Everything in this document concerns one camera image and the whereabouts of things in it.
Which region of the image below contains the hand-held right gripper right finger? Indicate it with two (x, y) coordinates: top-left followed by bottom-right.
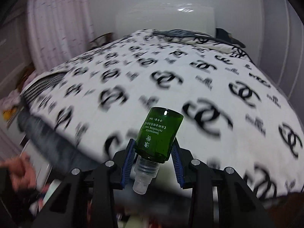
(171, 139), (269, 228)

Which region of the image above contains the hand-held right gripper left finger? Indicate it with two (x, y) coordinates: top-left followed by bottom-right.
(33, 138), (137, 228)

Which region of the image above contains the green spray bottle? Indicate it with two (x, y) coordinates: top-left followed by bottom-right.
(132, 107), (184, 194)

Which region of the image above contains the person's left hand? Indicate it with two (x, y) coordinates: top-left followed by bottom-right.
(0, 153), (37, 192)

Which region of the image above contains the white blanket with black print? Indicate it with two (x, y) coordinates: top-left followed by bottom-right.
(20, 28), (304, 200)

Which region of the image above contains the grey blue bed sheet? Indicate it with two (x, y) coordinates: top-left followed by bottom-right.
(18, 109), (119, 171)

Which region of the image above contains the small yellow object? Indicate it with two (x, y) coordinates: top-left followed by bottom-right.
(2, 108), (18, 122)

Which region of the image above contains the pink cloth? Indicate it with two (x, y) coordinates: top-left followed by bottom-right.
(0, 93), (23, 110)

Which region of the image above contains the black and white striped sheet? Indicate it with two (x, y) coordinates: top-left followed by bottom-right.
(21, 72), (69, 105)

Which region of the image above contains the dark brown object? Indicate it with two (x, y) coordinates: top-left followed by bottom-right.
(89, 32), (117, 50)

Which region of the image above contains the dark blue quilt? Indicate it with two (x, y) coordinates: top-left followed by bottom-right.
(152, 28), (214, 41)

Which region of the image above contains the dark clothing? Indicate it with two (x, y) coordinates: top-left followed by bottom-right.
(215, 27), (246, 49)

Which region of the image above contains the white headboard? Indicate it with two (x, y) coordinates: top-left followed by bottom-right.
(115, 3), (216, 41)

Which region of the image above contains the white panelled door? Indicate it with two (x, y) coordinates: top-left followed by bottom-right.
(0, 12), (34, 95)

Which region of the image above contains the white wardrobe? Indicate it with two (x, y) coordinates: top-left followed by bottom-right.
(259, 0), (304, 105)

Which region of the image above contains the pink curtain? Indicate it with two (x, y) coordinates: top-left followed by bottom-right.
(26, 0), (95, 72)

